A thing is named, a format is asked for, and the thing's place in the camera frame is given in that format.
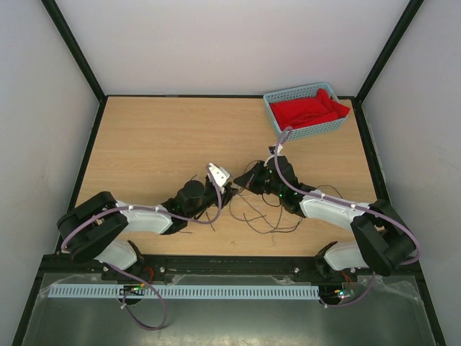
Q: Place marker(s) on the blue perforated plastic basket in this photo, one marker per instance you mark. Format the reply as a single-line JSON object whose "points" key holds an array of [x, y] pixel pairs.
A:
{"points": [[296, 93]]}

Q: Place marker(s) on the light blue slotted cable duct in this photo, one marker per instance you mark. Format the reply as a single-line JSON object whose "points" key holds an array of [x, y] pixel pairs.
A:
{"points": [[211, 292]]}

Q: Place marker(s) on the red cloth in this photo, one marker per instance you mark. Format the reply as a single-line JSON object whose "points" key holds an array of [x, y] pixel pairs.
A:
{"points": [[308, 111]]}

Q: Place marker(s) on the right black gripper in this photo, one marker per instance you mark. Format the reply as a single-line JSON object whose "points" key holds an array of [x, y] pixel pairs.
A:
{"points": [[249, 179]]}

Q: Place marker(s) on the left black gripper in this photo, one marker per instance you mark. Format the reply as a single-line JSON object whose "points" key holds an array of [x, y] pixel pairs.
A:
{"points": [[229, 192]]}

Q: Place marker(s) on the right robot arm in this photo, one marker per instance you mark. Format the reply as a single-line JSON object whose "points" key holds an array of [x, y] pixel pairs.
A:
{"points": [[382, 242]]}

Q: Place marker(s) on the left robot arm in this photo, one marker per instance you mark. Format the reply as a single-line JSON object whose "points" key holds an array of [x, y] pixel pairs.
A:
{"points": [[90, 230]]}

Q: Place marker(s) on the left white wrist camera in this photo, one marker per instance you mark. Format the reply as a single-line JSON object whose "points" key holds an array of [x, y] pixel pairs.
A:
{"points": [[218, 175]]}

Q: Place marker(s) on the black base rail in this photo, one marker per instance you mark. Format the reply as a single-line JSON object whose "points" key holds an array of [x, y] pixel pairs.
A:
{"points": [[303, 269]]}

